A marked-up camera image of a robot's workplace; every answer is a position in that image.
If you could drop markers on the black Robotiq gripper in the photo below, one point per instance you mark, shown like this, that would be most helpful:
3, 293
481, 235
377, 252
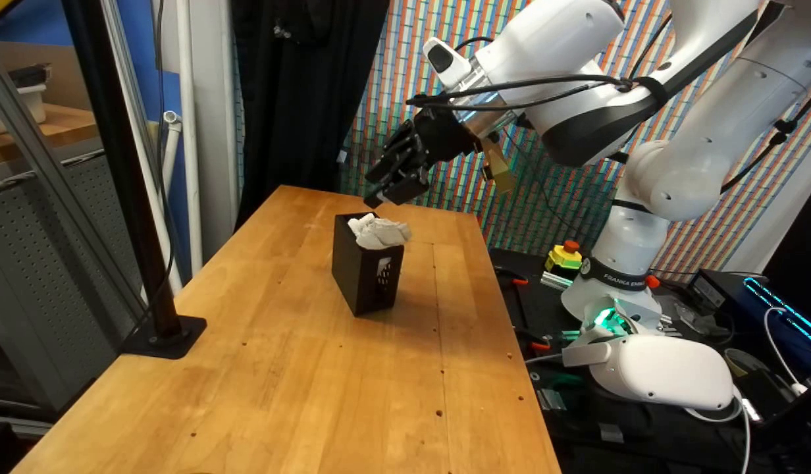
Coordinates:
450, 134

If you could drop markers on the white cloth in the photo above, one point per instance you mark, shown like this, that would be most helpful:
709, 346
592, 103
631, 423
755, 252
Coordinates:
377, 234

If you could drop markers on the black perforated box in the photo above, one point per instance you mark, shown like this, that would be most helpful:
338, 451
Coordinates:
368, 278

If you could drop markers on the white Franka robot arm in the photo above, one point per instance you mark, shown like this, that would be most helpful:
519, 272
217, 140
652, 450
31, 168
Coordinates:
687, 106

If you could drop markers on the colourful patterned backdrop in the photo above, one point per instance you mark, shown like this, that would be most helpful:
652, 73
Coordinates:
380, 88

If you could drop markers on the black curtain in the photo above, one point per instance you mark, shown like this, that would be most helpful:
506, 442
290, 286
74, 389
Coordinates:
302, 95

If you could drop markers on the yellow red emergency stop button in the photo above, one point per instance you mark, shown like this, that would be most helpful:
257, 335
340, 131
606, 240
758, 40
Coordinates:
565, 257

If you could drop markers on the teal white small device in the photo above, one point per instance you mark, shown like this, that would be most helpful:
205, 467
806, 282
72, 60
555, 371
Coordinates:
613, 321

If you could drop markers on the black pole stand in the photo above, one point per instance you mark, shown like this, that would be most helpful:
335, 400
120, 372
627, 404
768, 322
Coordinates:
124, 176

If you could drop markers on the white VR headset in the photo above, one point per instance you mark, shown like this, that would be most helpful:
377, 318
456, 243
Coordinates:
666, 371

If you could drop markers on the wooden shelf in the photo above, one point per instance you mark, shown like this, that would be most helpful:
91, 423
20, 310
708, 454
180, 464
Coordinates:
45, 134

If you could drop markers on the grey perforated metal panel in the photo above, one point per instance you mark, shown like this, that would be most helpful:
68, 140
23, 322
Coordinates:
38, 265

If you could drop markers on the blue crate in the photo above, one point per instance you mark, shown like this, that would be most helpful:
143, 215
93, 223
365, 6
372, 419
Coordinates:
789, 326

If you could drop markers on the olive wrist camera block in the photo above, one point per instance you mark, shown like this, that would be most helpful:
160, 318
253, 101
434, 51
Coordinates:
502, 163

